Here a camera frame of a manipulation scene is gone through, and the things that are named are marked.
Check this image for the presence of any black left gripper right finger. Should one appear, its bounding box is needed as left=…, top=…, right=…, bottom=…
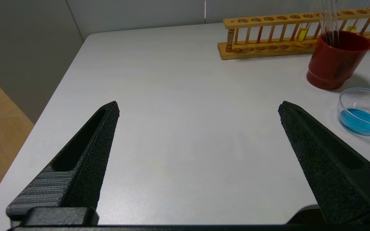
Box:
left=278, top=101, right=370, bottom=225

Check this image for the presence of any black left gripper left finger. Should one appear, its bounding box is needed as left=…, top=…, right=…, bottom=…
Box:
left=6, top=101, right=120, bottom=222

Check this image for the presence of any wooden test tube rack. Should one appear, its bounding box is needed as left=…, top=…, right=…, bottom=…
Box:
left=217, top=6, right=370, bottom=60

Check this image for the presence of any test tube with pale yellow pigment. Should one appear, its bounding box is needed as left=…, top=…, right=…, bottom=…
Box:
left=296, top=3, right=317, bottom=43

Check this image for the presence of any empty clear test tube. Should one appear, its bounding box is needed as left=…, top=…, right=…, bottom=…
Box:
left=330, top=0, right=347, bottom=46
left=319, top=0, right=334, bottom=46

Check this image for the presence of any clear glass dish with spout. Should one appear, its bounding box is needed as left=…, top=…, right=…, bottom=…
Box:
left=337, top=88, right=370, bottom=138

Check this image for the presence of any red plastic cup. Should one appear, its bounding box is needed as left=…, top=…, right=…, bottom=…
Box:
left=306, top=31, right=370, bottom=90

